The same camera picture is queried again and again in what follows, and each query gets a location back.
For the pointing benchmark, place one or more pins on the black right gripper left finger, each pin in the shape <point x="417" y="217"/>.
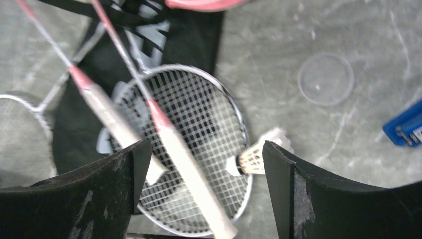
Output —
<point x="95" y="201"/>

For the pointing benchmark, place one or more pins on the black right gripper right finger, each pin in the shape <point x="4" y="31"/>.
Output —
<point x="310" y="202"/>

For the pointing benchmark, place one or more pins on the white shuttlecock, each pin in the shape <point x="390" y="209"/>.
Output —
<point x="250" y="160"/>

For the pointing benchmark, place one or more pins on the clear tube lid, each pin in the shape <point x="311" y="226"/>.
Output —
<point x="326" y="79"/>

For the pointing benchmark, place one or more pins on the pink racket left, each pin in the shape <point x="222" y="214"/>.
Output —
<point x="95" y="97"/>

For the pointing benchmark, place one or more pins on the pink racket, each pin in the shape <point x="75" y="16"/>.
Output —
<point x="95" y="97"/>
<point x="184" y="161"/>

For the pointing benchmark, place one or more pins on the pink racket right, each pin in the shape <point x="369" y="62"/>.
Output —
<point x="184" y="161"/>

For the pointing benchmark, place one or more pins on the white racket left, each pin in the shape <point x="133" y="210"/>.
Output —
<point x="23" y="112"/>

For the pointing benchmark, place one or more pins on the white racket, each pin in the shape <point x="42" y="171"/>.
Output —
<point x="23" y="112"/>
<point x="213" y="129"/>

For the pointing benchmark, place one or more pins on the white racket right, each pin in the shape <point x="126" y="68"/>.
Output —
<point x="213" y="129"/>

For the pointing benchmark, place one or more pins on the black racket bag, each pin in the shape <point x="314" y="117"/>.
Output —
<point x="174" y="36"/>

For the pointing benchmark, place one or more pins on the pink racket bag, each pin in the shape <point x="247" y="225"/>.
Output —
<point x="204" y="5"/>

